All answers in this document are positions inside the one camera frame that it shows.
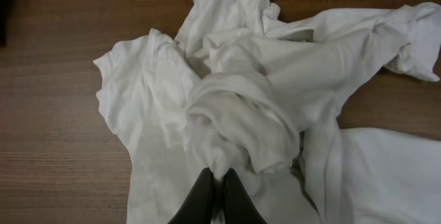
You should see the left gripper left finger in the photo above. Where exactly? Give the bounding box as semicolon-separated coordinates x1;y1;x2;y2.
168;168;214;224

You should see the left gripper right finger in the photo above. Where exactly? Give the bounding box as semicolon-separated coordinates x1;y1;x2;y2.
222;168;267;224

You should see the white t-shirt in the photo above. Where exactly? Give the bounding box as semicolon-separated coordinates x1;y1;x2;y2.
94;0;440;223

